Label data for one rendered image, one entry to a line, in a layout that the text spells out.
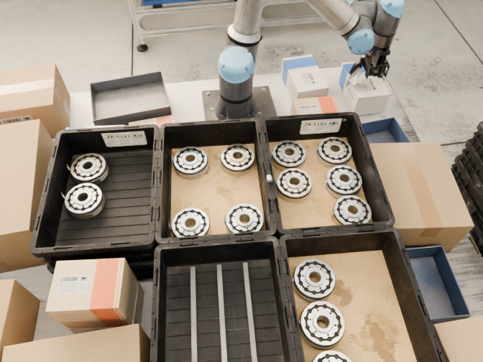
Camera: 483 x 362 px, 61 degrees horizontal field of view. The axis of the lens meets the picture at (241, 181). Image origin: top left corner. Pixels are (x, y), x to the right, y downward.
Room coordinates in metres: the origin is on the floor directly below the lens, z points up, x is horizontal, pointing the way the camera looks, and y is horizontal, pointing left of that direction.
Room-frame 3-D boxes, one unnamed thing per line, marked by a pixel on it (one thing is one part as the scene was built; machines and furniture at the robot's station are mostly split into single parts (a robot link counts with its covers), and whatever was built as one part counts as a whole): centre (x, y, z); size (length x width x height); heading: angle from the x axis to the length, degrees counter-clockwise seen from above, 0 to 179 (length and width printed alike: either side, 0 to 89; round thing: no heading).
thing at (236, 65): (1.09, 0.02, 0.91); 0.13 x 0.12 x 0.14; 174
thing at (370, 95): (1.20, -0.46, 0.76); 0.20 x 0.12 x 0.09; 8
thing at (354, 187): (0.69, -0.30, 0.86); 0.10 x 0.10 x 0.01
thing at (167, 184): (0.65, 0.08, 0.87); 0.40 x 0.30 x 0.11; 5
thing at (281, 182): (0.68, -0.15, 0.86); 0.10 x 0.10 x 0.01
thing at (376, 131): (0.93, -0.47, 0.74); 0.20 x 0.15 x 0.07; 105
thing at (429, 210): (0.68, -0.51, 0.78); 0.30 x 0.22 x 0.16; 2
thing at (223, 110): (1.08, 0.02, 0.80); 0.15 x 0.15 x 0.10
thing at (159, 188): (0.65, 0.08, 0.92); 0.40 x 0.30 x 0.02; 5
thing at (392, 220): (0.68, -0.22, 0.92); 0.40 x 0.30 x 0.02; 5
